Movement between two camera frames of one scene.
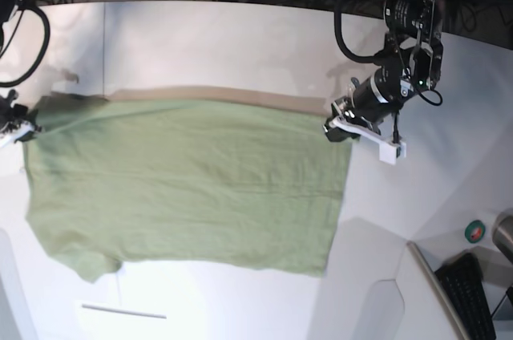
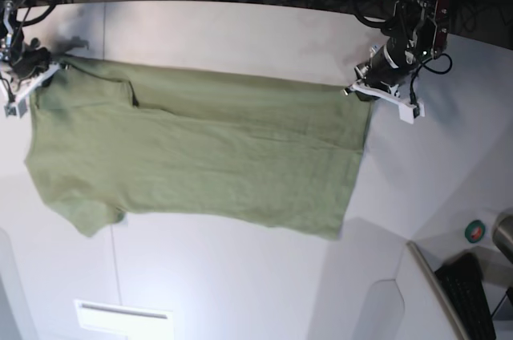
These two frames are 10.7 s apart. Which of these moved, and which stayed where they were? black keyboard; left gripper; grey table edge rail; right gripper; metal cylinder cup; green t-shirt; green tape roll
Moved: right gripper; green t-shirt; left gripper
Stayed: grey table edge rail; metal cylinder cup; black keyboard; green tape roll
